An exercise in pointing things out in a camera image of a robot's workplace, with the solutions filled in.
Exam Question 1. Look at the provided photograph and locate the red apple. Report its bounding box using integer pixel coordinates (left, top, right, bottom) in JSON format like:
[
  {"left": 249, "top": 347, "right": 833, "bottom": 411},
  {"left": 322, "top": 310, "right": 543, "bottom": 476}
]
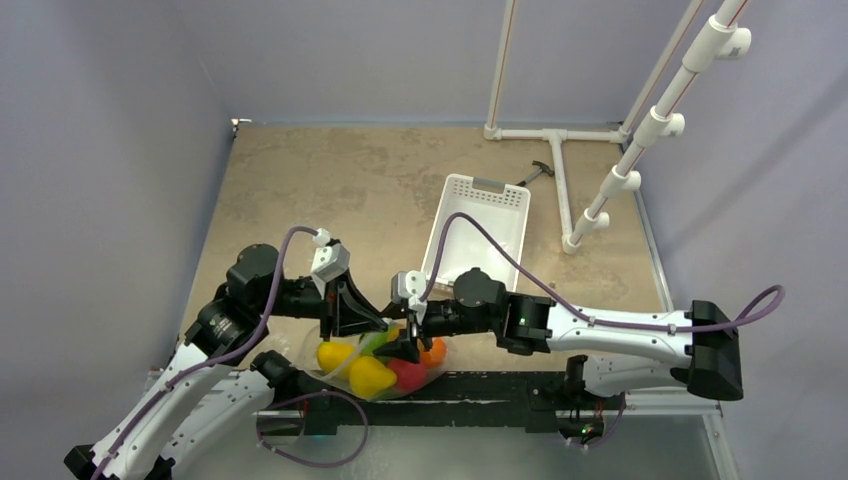
[{"left": 387, "top": 358, "right": 427, "bottom": 392}]

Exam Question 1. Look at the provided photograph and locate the white pvc pipe frame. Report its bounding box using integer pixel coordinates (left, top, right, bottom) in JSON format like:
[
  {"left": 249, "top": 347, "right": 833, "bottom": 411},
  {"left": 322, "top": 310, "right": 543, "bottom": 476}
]
[{"left": 483, "top": 0, "right": 752, "bottom": 254}]

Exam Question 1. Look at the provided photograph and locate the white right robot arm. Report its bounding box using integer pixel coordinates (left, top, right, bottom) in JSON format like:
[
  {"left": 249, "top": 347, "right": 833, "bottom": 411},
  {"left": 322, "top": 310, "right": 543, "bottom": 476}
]
[{"left": 375, "top": 268, "right": 744, "bottom": 407}]

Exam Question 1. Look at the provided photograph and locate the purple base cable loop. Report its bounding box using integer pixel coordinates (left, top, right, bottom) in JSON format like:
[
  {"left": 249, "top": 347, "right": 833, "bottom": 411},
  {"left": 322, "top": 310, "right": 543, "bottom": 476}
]
[{"left": 255, "top": 389, "right": 370, "bottom": 470}]

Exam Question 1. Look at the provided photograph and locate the yellow bell pepper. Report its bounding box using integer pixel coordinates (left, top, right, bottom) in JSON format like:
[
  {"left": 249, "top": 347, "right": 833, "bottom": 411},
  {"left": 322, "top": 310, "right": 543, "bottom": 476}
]
[{"left": 349, "top": 356, "right": 396, "bottom": 400}]

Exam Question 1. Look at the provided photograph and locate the black hammer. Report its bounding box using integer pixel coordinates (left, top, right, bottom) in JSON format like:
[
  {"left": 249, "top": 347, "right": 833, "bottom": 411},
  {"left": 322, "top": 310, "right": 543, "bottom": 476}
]
[{"left": 516, "top": 161, "right": 555, "bottom": 187}]

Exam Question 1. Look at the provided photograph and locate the white plastic basket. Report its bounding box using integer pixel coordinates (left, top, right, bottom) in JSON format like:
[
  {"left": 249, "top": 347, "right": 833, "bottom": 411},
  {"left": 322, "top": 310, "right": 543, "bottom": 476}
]
[{"left": 420, "top": 173, "right": 533, "bottom": 293}]

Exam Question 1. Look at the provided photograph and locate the green ridged squash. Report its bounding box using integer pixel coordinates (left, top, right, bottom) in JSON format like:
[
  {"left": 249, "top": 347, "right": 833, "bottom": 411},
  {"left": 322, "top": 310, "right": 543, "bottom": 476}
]
[{"left": 360, "top": 332, "right": 389, "bottom": 356}]

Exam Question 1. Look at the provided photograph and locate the yellow mango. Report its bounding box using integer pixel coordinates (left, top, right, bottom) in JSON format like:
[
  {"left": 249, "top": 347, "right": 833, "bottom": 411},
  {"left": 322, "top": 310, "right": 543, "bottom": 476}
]
[{"left": 315, "top": 342, "right": 358, "bottom": 378}]

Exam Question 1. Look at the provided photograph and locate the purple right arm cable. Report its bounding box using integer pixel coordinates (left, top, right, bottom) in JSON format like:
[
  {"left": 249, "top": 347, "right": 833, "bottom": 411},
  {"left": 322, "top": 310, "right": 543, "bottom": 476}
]
[{"left": 420, "top": 211, "right": 786, "bottom": 336}]

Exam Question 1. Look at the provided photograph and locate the orange fruit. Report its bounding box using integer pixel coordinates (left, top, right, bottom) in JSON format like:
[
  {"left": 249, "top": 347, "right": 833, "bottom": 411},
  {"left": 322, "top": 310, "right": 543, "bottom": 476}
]
[{"left": 418, "top": 338, "right": 448, "bottom": 369}]

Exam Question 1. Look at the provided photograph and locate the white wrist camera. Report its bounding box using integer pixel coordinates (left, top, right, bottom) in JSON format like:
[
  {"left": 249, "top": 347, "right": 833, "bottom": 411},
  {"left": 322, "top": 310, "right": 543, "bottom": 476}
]
[
  {"left": 310, "top": 228, "right": 350, "bottom": 288},
  {"left": 391, "top": 270, "right": 427, "bottom": 322}
]

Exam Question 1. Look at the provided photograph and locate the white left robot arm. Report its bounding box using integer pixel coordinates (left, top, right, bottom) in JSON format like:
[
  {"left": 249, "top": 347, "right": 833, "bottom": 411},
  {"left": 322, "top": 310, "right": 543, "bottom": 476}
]
[{"left": 64, "top": 240, "right": 389, "bottom": 479}]

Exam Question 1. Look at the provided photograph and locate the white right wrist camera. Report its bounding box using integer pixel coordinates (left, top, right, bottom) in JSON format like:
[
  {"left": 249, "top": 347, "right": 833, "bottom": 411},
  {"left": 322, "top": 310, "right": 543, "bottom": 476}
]
[{"left": 391, "top": 270, "right": 427, "bottom": 322}]

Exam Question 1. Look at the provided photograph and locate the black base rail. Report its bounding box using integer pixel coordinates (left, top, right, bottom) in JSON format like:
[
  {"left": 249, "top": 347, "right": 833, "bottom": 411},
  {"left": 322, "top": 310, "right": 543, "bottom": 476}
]
[{"left": 142, "top": 368, "right": 722, "bottom": 439}]

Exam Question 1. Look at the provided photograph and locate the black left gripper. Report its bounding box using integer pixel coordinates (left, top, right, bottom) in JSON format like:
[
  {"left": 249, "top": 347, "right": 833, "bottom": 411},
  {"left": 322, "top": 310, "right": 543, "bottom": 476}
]
[{"left": 257, "top": 265, "right": 389, "bottom": 340}]

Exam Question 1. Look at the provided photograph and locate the clear zip top bag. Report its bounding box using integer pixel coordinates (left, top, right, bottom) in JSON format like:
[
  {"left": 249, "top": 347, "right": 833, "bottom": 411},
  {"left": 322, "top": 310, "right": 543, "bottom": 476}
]
[{"left": 294, "top": 321, "right": 455, "bottom": 401}]

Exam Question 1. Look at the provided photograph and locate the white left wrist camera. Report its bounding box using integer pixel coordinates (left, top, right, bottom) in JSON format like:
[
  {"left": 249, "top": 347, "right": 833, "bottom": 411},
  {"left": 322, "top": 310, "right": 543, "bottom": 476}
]
[{"left": 310, "top": 228, "right": 350, "bottom": 288}]

